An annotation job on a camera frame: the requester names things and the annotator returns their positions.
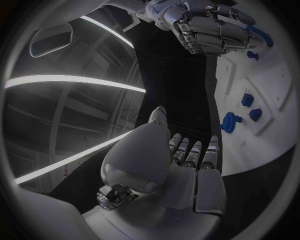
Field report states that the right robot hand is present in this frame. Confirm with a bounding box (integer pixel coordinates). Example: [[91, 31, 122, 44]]
[[163, 0, 259, 57]]

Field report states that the blue small peg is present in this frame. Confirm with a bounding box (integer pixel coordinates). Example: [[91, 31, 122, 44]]
[[246, 50, 260, 61]]

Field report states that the blue long cylinder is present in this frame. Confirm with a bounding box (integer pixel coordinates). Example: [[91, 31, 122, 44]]
[[245, 24, 274, 48]]

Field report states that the blue gear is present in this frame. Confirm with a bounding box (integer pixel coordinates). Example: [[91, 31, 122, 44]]
[[219, 111, 244, 134]]

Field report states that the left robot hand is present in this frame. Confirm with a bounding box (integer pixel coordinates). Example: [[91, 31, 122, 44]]
[[81, 105, 228, 240]]

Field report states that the blue square block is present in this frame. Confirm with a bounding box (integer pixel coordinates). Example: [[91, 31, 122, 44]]
[[240, 93, 255, 108]]

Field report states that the white task board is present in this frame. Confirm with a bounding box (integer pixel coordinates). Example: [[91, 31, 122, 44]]
[[213, 3, 299, 177]]

